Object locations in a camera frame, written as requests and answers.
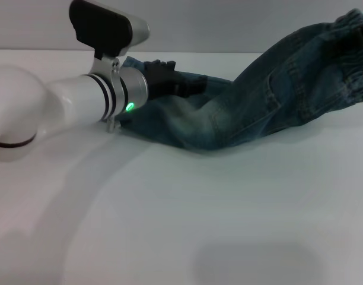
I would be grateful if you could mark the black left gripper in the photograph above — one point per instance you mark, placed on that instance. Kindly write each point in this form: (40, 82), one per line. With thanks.
(162, 81)

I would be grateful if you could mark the blue denim shorts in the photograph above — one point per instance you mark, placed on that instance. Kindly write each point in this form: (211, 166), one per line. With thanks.
(258, 98)

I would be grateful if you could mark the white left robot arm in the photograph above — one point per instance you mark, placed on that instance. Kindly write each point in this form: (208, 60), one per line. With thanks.
(66, 101)

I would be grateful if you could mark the silver left camera mount clamp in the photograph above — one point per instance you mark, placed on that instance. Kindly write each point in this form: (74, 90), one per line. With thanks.
(111, 69)

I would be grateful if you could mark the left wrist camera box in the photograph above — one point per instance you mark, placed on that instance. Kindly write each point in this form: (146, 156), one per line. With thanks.
(107, 26)

